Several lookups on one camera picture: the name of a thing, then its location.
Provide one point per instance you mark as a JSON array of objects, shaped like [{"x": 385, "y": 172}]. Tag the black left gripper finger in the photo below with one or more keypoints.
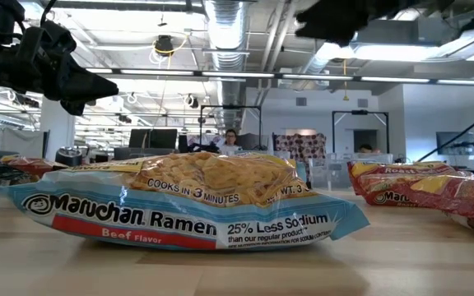
[
  {"x": 74, "y": 107},
  {"x": 89, "y": 88}
]

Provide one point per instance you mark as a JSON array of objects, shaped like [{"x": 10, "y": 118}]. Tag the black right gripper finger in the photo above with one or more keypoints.
[{"x": 331, "y": 22}]

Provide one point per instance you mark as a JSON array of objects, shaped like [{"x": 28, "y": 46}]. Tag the blue Maruchan ramen pack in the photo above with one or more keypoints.
[{"x": 138, "y": 218}]

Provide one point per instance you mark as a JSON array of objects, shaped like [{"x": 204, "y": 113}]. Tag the black background robot arm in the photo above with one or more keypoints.
[{"x": 200, "y": 147}]

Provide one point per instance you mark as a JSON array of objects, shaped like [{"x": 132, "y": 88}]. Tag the white pillar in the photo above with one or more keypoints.
[{"x": 58, "y": 127}]

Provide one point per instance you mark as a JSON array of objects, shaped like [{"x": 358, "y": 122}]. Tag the black and silver pot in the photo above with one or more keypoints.
[{"x": 68, "y": 156}]

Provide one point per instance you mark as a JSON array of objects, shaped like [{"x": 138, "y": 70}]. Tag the grey cubicle partition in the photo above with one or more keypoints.
[{"x": 19, "y": 141}]

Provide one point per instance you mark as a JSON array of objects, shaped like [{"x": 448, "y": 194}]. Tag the black computer monitor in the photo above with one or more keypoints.
[
  {"x": 164, "y": 137},
  {"x": 140, "y": 137}
]

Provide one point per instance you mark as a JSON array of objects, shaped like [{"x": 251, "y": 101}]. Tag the black ceiling dome device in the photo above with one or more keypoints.
[{"x": 164, "y": 44}]

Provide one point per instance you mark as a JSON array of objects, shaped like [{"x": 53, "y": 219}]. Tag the long ceiling light bar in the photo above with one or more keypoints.
[{"x": 237, "y": 74}]

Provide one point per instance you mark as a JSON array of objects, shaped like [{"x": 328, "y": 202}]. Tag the patterned hanging cloth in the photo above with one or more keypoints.
[{"x": 303, "y": 146}]

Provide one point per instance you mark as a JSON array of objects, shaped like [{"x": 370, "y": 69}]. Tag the person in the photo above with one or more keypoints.
[
  {"x": 366, "y": 148},
  {"x": 230, "y": 141}
]

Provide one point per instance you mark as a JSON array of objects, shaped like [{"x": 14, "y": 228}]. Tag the slanted silver ceiling duct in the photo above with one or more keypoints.
[{"x": 317, "y": 63}]

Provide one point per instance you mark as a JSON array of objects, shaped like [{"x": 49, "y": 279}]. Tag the black rectangular frame stand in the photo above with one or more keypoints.
[
  {"x": 360, "y": 112},
  {"x": 229, "y": 107}
]

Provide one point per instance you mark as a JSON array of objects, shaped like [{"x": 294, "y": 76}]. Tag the dark wall screen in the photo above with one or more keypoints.
[{"x": 451, "y": 141}]

